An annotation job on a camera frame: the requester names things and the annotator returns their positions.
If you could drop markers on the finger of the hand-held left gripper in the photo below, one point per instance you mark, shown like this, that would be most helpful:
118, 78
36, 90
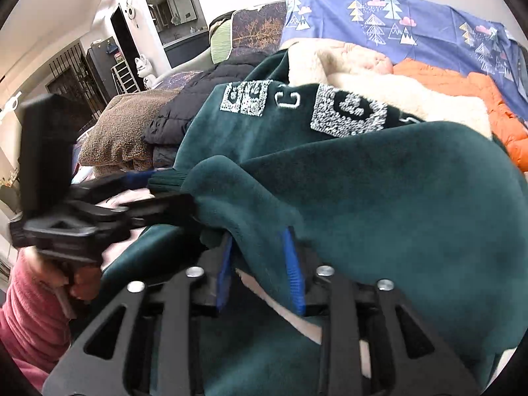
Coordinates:
165, 208
138, 178

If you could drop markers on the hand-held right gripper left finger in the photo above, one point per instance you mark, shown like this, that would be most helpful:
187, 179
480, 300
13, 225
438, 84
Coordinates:
225, 274

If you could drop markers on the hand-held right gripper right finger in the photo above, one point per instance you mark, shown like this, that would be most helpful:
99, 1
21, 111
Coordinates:
293, 274

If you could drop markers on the dark green sweater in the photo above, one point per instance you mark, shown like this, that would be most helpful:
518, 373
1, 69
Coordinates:
371, 181

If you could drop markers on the person's left hand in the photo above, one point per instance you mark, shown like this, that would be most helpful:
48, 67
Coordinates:
87, 284

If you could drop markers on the brown fleece garment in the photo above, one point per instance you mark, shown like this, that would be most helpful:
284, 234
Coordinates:
123, 123

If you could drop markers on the black iron grille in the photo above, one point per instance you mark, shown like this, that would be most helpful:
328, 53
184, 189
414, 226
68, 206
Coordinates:
66, 78

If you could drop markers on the black down jacket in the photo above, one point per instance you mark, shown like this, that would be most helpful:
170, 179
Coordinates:
185, 107

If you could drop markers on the black cabinet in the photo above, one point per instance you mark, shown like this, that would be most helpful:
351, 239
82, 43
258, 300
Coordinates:
99, 70

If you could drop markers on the white rack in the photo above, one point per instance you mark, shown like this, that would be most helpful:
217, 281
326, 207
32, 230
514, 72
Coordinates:
123, 78

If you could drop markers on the purple patterned bedding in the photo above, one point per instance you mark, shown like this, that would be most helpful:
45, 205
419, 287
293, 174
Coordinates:
177, 78

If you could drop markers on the white cat figurine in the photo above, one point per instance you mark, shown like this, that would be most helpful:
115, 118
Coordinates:
144, 70

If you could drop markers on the dark counter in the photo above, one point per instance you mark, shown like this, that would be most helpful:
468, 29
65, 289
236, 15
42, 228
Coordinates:
185, 47

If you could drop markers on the green pillow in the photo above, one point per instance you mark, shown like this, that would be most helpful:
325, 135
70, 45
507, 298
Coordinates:
218, 45

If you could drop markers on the dark tree-print pillow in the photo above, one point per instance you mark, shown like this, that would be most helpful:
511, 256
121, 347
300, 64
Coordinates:
255, 29

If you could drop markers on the pink quilted fleece garment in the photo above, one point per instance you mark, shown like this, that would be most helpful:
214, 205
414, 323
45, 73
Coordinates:
412, 90

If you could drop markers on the blue tree-print sheet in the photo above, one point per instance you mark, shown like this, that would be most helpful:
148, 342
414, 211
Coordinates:
342, 29

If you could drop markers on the orange down jacket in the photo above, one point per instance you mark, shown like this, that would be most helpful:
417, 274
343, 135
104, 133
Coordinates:
474, 95

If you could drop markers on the white bed frame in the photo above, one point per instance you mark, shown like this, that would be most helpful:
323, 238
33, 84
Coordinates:
189, 64

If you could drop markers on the white wall ornament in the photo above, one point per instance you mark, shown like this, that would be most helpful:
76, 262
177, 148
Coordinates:
131, 11

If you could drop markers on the glass wall cabinet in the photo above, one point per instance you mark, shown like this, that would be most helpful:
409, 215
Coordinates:
171, 8

